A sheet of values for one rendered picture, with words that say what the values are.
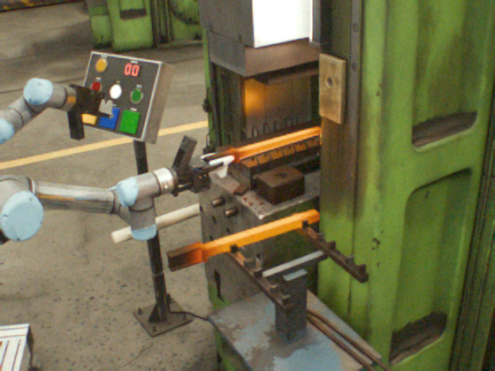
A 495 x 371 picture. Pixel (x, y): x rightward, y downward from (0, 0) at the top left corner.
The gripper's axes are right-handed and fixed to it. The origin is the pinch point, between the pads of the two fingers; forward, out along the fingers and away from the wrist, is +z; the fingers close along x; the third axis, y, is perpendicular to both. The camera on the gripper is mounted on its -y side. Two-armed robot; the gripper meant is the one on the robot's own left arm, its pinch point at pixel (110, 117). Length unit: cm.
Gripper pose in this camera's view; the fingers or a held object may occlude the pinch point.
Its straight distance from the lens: 214.8
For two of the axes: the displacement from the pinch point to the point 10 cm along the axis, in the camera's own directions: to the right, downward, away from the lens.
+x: -8.4, -2.4, 4.8
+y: 2.5, -9.7, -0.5
